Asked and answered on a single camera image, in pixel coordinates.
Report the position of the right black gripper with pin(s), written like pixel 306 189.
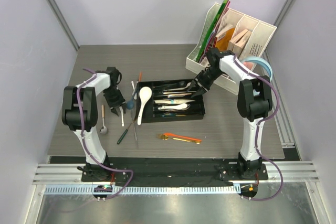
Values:
pixel 200 80

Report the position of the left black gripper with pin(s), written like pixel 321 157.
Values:
pixel 121 101

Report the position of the small white ceramic spoon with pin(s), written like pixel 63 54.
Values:
pixel 122 119

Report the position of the beige wooden spoon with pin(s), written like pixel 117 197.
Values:
pixel 184 87

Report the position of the steel spoon wooden handle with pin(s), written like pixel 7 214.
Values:
pixel 104 129

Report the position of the beige sheathed knife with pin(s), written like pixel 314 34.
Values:
pixel 173 101

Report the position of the gold knife green handle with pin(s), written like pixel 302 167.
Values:
pixel 177 115

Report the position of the black measuring scoop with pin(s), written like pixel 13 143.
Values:
pixel 172 85

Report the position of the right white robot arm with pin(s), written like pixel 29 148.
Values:
pixel 254 102

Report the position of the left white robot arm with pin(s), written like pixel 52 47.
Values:
pixel 80 113

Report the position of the blue silicone spoon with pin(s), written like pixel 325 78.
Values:
pixel 130 104

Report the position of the chopsticks in tray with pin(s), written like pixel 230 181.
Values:
pixel 176 94

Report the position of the white spoon behind tray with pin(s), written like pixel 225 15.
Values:
pixel 133 87

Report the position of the steel spoon in tray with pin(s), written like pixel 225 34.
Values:
pixel 180 107

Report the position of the steel chopstick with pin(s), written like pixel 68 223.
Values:
pixel 134 127

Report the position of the large white rice spoon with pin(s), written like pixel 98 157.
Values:
pixel 145 94

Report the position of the black utensil tray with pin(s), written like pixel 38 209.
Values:
pixel 151 108

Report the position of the orange book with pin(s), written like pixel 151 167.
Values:
pixel 223 37

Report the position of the gold fork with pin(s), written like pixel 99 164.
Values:
pixel 163 137

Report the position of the orange plastic utensil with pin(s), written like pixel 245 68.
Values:
pixel 196 140

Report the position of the tan book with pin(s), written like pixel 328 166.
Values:
pixel 237 43

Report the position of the light blue headphones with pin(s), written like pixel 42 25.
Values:
pixel 262 62

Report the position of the white file organizer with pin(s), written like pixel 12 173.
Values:
pixel 261 34

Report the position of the green folder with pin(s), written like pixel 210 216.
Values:
pixel 211 24

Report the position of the green handled fork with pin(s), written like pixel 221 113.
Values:
pixel 124 134

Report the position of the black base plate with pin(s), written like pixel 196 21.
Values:
pixel 159 172

